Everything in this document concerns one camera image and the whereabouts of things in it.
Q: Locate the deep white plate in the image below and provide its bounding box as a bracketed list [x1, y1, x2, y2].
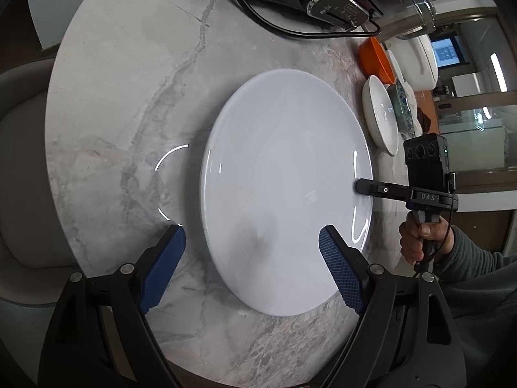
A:
[362, 75, 399, 157]

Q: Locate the person's right hand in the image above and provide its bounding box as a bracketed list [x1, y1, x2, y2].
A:
[399, 212, 455, 265]

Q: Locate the white dish cloth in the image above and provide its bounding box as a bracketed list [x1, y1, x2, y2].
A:
[403, 81, 418, 111]

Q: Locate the grey sleeve right forearm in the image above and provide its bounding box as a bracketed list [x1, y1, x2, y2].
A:
[434, 226, 516, 387]

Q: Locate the large white plate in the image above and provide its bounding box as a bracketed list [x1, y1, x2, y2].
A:
[200, 69, 373, 316]

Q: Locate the orange plastic bowl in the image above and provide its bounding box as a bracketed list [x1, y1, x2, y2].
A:
[357, 37, 395, 85]

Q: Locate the green blue patterned bowl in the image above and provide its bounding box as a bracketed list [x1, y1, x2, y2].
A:
[387, 79, 415, 139]

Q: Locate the black power cable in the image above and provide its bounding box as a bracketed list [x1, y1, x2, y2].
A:
[225, 0, 383, 41]

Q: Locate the stainless steel kettle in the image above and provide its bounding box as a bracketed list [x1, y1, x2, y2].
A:
[378, 0, 437, 42]

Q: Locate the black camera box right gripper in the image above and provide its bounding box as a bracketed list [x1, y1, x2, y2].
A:
[403, 133, 456, 194]

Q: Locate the grey quilted chair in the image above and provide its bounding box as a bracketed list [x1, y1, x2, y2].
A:
[1, 58, 78, 306]

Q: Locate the white rice cooker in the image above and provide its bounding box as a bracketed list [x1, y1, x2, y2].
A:
[385, 35, 438, 91]

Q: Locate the brown cloth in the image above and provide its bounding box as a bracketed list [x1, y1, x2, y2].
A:
[417, 107, 432, 135]

